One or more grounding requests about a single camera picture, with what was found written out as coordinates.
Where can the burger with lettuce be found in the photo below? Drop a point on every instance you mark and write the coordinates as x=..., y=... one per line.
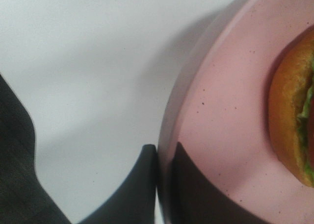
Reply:
x=291, y=110

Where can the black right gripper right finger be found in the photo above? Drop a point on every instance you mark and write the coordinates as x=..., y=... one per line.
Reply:
x=194, y=200

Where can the pink round plate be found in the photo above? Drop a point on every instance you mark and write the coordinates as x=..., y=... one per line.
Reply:
x=217, y=108

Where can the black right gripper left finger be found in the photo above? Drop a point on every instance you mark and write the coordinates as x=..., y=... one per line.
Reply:
x=134, y=201

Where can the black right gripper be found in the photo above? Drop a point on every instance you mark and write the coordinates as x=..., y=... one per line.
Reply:
x=22, y=198

